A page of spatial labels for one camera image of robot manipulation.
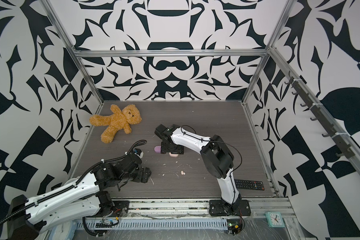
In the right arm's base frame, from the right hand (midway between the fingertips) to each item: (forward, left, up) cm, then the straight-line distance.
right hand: (169, 151), depth 89 cm
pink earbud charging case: (-1, -3, -3) cm, 4 cm away
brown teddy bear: (+21, +35, +5) cm, 41 cm away
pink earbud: (-11, -7, -4) cm, 14 cm away
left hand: (-12, +12, +5) cm, 18 cm away
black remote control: (-18, -43, -5) cm, 46 cm away
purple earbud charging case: (+2, +7, -1) cm, 8 cm away
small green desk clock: (-33, -50, -4) cm, 60 cm away
